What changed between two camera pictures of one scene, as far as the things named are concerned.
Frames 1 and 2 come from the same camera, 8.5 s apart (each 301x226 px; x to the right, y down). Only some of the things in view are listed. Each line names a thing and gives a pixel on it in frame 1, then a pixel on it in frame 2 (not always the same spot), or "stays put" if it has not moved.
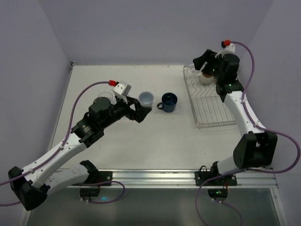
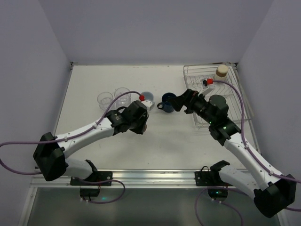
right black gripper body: (208, 66) -> (188, 101)
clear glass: (106, 94) stays put
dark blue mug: (169, 101) stays put
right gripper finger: (208, 68) -> (178, 106)
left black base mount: (95, 176) stays put
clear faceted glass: (113, 100) -> (124, 100)
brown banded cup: (206, 78) -> (145, 127)
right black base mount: (203, 175) stays put
